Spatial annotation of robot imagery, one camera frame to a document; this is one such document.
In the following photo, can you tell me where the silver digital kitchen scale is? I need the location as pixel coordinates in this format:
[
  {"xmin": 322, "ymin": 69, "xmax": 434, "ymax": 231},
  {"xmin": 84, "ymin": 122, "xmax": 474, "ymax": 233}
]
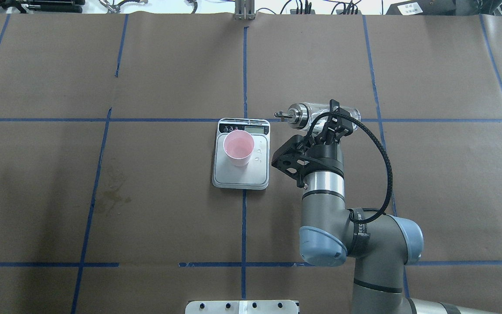
[{"xmin": 212, "ymin": 119, "xmax": 271, "ymax": 190}]

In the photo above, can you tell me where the pink paper cup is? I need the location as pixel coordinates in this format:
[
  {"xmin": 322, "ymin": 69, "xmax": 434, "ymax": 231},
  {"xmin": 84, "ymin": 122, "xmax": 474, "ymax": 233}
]
[{"xmin": 223, "ymin": 130, "xmax": 255, "ymax": 167}]

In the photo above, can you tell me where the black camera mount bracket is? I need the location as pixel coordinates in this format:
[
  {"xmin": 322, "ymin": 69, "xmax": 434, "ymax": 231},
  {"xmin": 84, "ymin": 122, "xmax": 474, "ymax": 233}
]
[{"xmin": 271, "ymin": 135, "xmax": 314, "ymax": 188}]

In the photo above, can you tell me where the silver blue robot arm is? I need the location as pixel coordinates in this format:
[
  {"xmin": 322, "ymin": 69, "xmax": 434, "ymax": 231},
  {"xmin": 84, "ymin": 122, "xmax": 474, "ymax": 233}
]
[{"xmin": 282, "ymin": 107, "xmax": 479, "ymax": 314}]

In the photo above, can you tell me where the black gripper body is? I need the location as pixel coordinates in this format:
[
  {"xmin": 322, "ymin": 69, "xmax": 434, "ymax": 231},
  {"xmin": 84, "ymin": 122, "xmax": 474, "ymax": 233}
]
[{"xmin": 305, "ymin": 118, "xmax": 343, "ymax": 176}]

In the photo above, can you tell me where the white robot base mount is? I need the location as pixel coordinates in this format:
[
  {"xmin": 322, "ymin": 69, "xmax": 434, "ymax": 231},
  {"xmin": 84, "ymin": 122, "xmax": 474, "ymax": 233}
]
[{"xmin": 185, "ymin": 300, "xmax": 300, "ymax": 314}]

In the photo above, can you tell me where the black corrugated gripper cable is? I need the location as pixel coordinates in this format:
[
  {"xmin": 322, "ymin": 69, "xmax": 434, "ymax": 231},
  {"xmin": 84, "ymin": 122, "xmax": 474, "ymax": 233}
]
[{"xmin": 312, "ymin": 112, "xmax": 393, "ymax": 225}]

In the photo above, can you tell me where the clear glass sauce bottle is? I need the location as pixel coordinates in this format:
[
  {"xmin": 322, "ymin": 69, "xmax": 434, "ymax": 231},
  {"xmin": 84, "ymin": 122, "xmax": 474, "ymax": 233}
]
[{"xmin": 274, "ymin": 99, "xmax": 361, "ymax": 131}]

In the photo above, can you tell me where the aluminium frame post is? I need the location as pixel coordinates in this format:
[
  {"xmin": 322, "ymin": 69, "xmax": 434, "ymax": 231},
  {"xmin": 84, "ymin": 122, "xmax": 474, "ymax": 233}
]
[{"xmin": 234, "ymin": 0, "xmax": 256, "ymax": 20}]

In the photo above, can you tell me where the black box with label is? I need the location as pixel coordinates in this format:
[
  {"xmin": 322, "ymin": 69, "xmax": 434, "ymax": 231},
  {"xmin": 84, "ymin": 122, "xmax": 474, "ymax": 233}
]
[{"xmin": 385, "ymin": 0, "xmax": 457, "ymax": 16}]

